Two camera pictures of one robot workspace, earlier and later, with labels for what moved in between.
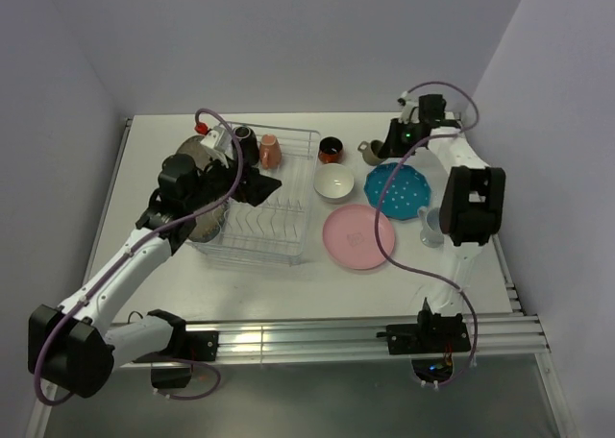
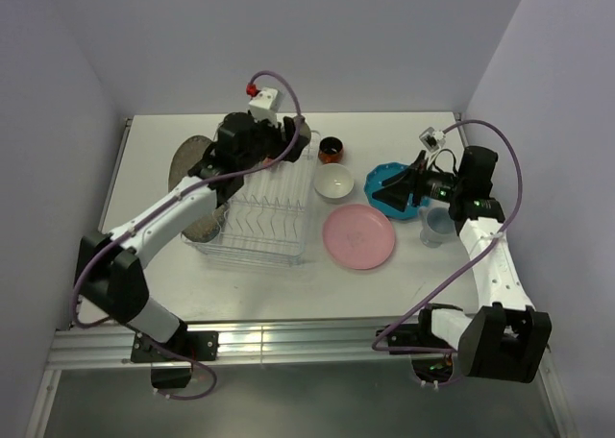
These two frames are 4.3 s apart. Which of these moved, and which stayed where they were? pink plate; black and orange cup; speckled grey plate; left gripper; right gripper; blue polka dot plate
Moved: right gripper; left gripper
Stayed: speckled grey plate; black and orange cup; pink plate; blue polka dot plate
